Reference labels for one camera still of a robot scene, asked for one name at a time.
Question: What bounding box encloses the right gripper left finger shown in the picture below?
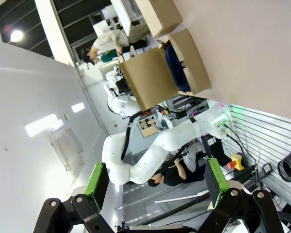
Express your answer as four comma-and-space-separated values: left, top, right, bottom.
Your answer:
33, 162, 115, 233

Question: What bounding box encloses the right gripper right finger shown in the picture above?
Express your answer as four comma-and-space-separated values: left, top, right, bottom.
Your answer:
198, 157, 286, 233

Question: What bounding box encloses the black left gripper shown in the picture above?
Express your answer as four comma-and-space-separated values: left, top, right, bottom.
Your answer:
114, 78, 131, 95

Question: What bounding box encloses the navy CAMPUS pencil case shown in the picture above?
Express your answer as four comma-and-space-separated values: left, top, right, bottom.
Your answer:
157, 38, 193, 93

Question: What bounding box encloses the brown cardboard box with lid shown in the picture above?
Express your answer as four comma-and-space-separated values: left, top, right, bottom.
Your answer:
119, 28, 212, 111
134, 0, 184, 39

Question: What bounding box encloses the yellow red emergency stop button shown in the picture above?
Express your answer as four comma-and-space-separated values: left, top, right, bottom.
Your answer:
227, 153, 245, 170

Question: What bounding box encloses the green seat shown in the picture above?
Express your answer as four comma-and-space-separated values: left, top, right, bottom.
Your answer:
100, 50, 120, 63

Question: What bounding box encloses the person in black shirt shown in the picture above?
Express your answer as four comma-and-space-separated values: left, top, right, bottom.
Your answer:
147, 143, 208, 188

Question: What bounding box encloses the white ventilation grille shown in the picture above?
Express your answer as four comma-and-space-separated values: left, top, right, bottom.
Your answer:
50, 128, 84, 173

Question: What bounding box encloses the person in beige shirt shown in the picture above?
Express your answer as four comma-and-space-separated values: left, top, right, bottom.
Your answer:
81, 29, 148, 67

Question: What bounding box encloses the small rectangular ceiling light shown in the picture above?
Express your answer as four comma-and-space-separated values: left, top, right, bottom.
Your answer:
71, 102, 85, 114

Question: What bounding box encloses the small black handheld device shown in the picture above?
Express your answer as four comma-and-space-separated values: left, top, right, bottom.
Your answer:
260, 163, 273, 175

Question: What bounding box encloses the slatted aluminium panel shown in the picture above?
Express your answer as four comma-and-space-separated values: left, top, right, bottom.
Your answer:
222, 103, 291, 202

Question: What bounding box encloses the large rectangular ceiling light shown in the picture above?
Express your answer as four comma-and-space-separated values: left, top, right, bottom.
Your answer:
24, 113, 64, 137

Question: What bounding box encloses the round lamp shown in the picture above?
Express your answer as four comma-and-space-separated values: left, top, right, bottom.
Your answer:
9, 29, 24, 43

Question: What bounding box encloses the black base cable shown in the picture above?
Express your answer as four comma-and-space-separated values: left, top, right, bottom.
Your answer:
222, 123, 248, 168

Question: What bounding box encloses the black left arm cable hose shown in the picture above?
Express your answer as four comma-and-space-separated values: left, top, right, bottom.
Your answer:
120, 110, 143, 164

